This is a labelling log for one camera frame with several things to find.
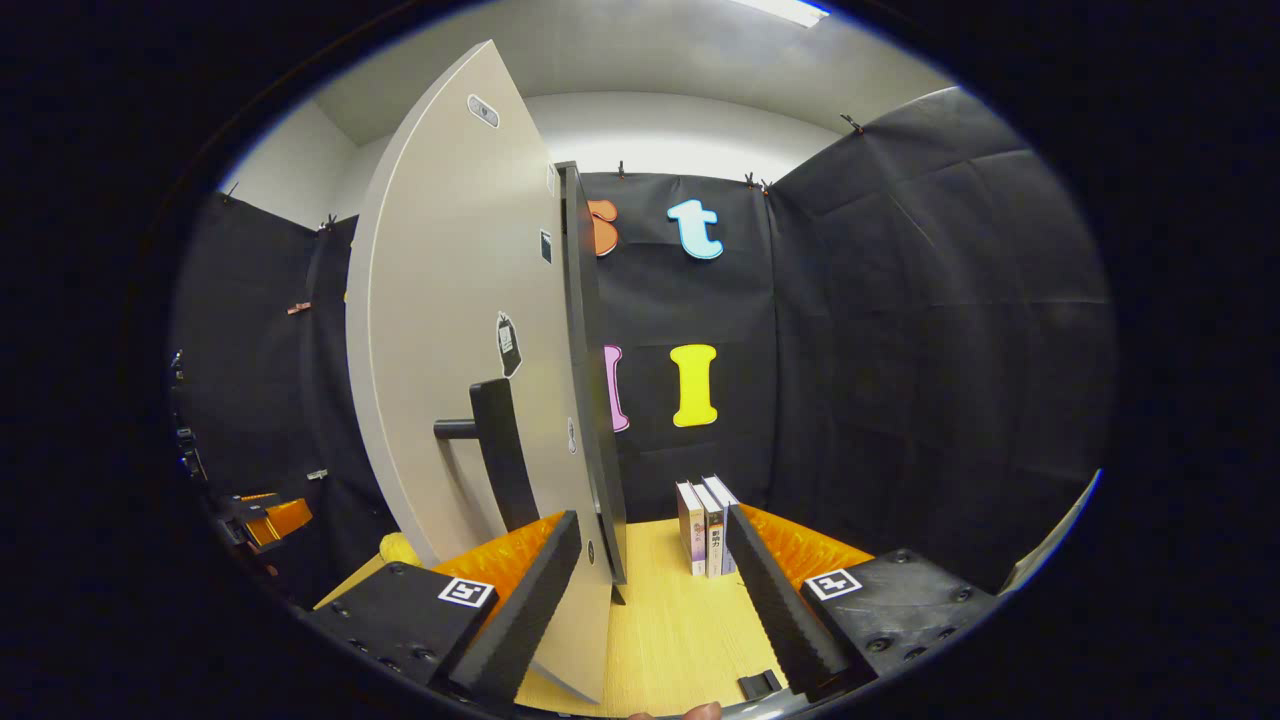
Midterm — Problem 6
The white spine book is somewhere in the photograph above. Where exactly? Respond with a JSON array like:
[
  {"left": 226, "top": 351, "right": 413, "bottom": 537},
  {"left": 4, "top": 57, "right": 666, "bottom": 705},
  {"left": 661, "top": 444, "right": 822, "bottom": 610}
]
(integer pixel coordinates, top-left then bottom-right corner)
[{"left": 692, "top": 481, "right": 725, "bottom": 580}]

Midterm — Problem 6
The black backdrop cloth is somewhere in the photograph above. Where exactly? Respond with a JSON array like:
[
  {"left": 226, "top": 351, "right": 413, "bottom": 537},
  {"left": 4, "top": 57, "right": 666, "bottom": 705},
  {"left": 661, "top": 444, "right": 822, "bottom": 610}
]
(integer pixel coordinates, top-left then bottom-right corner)
[{"left": 170, "top": 85, "right": 1116, "bottom": 611}]

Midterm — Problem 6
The cream spine book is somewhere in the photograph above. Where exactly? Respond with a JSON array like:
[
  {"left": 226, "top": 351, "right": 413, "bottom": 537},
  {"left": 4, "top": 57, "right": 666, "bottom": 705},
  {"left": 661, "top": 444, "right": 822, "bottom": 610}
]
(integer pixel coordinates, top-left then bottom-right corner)
[{"left": 676, "top": 481, "right": 707, "bottom": 577}]

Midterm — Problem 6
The beige cabinet door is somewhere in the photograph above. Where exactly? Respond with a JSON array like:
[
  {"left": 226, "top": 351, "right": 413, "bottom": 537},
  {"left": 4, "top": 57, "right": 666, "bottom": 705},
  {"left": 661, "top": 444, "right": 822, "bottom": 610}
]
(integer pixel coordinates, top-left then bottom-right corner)
[{"left": 345, "top": 40, "right": 616, "bottom": 704}]

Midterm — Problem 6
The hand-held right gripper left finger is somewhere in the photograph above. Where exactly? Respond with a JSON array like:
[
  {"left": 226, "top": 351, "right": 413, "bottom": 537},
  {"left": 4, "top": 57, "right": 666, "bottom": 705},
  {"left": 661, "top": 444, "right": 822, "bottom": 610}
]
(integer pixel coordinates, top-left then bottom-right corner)
[{"left": 300, "top": 510, "right": 583, "bottom": 706}]

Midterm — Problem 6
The black door handle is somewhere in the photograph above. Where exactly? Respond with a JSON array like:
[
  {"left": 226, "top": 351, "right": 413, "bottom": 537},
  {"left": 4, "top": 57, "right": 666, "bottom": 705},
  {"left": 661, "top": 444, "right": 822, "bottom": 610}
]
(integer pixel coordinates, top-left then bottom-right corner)
[{"left": 433, "top": 378, "right": 541, "bottom": 534}]

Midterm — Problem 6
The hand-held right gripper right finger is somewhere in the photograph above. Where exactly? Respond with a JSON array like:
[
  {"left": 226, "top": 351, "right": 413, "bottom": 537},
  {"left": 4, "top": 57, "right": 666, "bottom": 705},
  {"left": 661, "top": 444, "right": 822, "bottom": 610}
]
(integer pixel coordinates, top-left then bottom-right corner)
[{"left": 725, "top": 503, "right": 1001, "bottom": 701}]

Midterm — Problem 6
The long ceiling light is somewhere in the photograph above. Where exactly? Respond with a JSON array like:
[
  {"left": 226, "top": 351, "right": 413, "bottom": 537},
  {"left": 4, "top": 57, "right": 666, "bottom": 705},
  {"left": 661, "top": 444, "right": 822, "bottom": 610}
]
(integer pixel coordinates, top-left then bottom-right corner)
[{"left": 730, "top": 0, "right": 831, "bottom": 28}]

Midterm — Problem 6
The white cloth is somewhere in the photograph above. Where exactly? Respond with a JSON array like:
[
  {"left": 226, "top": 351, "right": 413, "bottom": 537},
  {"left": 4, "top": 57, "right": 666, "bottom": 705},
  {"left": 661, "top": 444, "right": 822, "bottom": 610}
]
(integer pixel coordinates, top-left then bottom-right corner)
[{"left": 1000, "top": 468, "right": 1103, "bottom": 598}]

